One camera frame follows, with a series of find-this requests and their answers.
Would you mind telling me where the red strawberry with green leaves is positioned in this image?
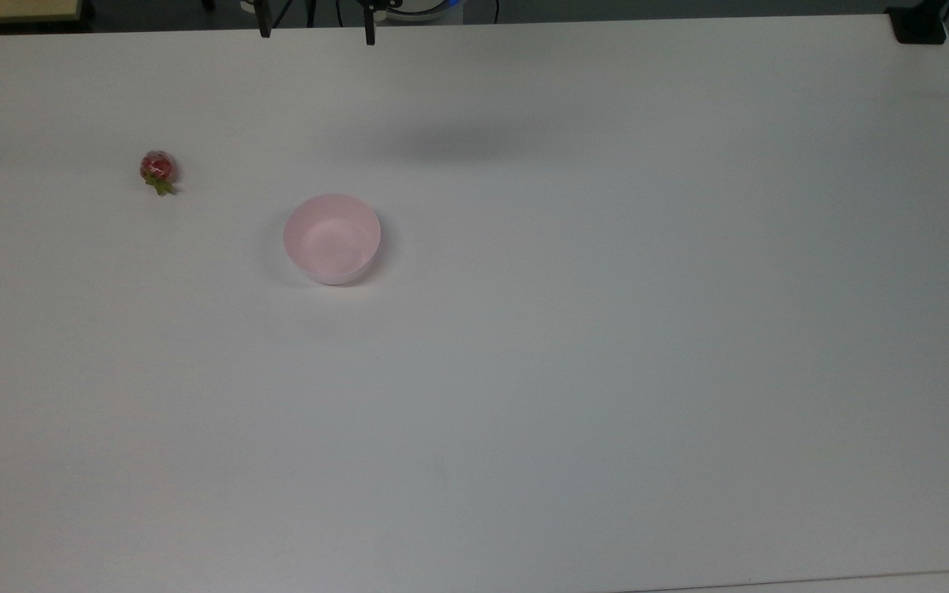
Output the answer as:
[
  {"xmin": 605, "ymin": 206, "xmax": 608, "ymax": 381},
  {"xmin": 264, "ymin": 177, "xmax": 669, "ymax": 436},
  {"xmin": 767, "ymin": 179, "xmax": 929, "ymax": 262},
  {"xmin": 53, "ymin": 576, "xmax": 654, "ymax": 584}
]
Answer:
[{"xmin": 139, "ymin": 150, "xmax": 180, "ymax": 197}]

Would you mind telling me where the pink plastic bowl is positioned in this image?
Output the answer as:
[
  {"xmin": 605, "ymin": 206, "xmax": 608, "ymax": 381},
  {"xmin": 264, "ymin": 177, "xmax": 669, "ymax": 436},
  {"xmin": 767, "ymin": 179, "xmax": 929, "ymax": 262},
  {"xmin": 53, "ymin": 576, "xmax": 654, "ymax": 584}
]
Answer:
[{"xmin": 283, "ymin": 194, "xmax": 382, "ymax": 287}]

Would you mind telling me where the yellowish wooden table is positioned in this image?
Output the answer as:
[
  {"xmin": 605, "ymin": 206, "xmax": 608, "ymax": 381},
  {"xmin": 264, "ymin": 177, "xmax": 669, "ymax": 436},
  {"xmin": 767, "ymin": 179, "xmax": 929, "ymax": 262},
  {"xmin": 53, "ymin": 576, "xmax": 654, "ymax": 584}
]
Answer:
[{"xmin": 0, "ymin": 0, "xmax": 85, "ymax": 25}]

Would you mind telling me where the black clamp block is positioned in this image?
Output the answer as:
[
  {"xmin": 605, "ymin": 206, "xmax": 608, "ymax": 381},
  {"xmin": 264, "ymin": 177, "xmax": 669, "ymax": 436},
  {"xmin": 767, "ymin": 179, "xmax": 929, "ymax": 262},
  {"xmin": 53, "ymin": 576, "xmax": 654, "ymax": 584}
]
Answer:
[{"xmin": 886, "ymin": 5, "xmax": 949, "ymax": 46}]

